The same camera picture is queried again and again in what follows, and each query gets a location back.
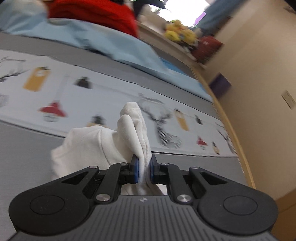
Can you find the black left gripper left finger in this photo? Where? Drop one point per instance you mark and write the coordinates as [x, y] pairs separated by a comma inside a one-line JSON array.
[[63, 204]]

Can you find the wall socket plate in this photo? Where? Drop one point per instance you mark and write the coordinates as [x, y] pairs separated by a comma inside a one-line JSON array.
[[288, 99]]

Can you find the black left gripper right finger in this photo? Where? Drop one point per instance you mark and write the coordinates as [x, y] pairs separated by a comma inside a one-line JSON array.
[[225, 205]]

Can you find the light blue blanket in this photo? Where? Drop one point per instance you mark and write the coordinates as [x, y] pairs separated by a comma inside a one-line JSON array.
[[29, 18]]

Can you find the wooden bed frame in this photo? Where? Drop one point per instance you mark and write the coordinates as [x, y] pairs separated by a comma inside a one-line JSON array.
[[157, 40]]

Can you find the purple box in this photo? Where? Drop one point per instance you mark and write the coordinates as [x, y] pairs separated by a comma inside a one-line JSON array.
[[220, 85]]

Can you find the red garment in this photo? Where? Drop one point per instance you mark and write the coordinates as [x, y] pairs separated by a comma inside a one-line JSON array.
[[105, 13]]

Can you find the white small garment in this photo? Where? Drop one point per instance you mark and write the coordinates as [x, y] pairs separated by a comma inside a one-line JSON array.
[[103, 147]]

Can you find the dark red bag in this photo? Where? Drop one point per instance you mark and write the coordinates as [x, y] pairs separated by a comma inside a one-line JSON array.
[[207, 47]]

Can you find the yellow plush toy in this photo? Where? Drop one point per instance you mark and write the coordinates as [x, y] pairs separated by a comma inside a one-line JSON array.
[[176, 32]]

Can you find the grey patterned bed sheet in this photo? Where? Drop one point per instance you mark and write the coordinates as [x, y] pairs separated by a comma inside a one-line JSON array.
[[51, 90]]

